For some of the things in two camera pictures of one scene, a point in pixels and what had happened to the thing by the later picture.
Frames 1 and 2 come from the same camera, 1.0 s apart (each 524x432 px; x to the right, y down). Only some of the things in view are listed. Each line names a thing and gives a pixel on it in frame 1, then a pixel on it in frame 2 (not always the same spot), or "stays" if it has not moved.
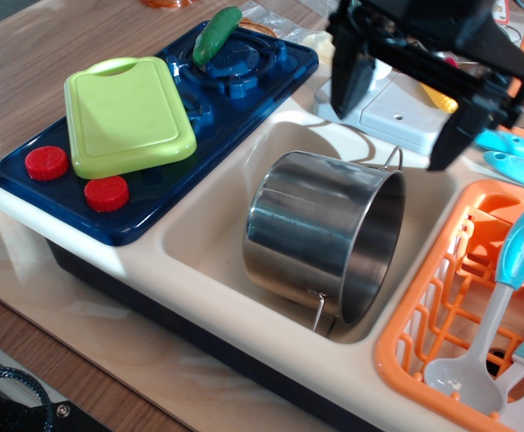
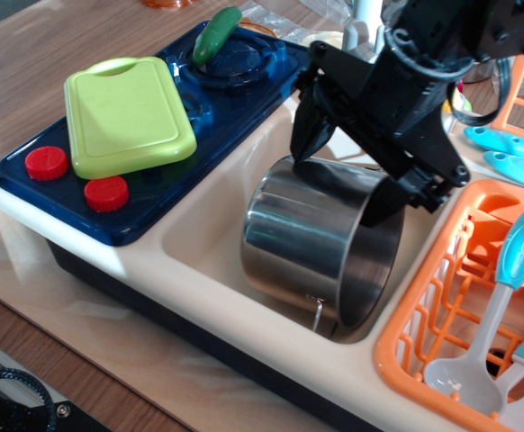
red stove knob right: [106, 194] stays
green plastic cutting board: [125, 114] stays
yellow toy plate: [323, 43] stays
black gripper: [467, 42] -> [391, 111]
